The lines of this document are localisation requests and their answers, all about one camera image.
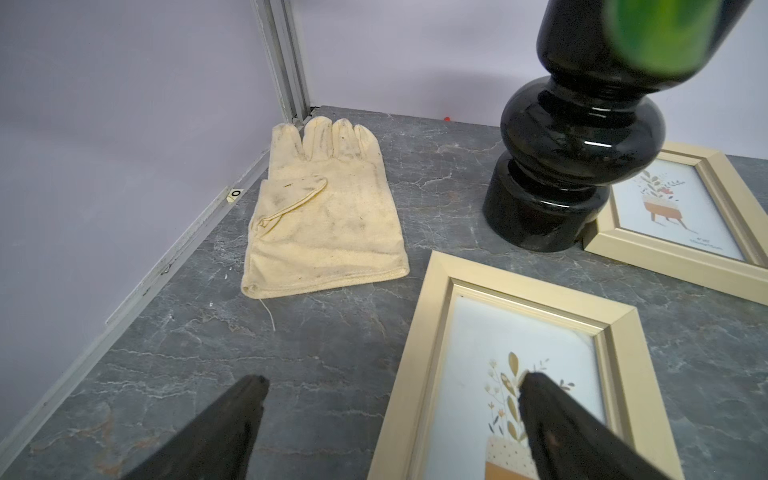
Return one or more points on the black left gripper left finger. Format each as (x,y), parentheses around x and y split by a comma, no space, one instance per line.
(218,443)

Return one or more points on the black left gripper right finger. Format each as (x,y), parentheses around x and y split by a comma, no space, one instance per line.
(567,442)

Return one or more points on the gold frame with deer print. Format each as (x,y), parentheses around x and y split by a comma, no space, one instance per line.
(688,215)

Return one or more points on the cream work glove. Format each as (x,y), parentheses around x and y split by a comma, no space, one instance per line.
(325,216)

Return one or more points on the glossy black vase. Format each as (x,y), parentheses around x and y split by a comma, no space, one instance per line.
(590,122)

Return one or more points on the gold frame with plant print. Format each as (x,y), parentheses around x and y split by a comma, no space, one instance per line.
(476,333)

